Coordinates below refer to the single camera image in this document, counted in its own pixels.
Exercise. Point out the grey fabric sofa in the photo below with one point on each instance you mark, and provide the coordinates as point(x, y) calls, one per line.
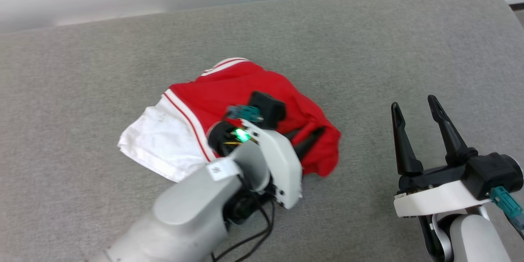
point(368, 49)

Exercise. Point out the dark baseboard strip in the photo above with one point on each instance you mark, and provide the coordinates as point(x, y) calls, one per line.
point(516, 6)

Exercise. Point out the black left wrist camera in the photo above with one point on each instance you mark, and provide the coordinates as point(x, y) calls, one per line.
point(267, 108)

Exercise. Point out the teal left camera connector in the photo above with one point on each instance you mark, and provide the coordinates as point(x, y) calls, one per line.
point(245, 112)

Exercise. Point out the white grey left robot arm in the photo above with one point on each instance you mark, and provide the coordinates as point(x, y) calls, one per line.
point(184, 213)

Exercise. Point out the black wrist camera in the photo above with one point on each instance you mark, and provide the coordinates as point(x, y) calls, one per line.
point(495, 174)
point(267, 108)

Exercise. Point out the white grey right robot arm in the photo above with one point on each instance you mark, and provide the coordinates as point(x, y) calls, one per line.
point(475, 237)

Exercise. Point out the teal camera connector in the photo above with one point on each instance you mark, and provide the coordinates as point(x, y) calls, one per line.
point(245, 112)
point(507, 206)

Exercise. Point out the red and white basketball jersey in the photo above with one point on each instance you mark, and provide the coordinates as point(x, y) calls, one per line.
point(229, 90)

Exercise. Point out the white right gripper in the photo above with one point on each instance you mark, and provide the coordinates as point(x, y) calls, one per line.
point(438, 198)

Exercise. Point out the teal right camera connector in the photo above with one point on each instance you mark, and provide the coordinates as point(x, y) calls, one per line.
point(507, 206)

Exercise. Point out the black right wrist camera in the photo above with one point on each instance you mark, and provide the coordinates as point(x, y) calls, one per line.
point(495, 174)

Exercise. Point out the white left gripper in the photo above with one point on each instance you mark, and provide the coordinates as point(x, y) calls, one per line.
point(282, 163)

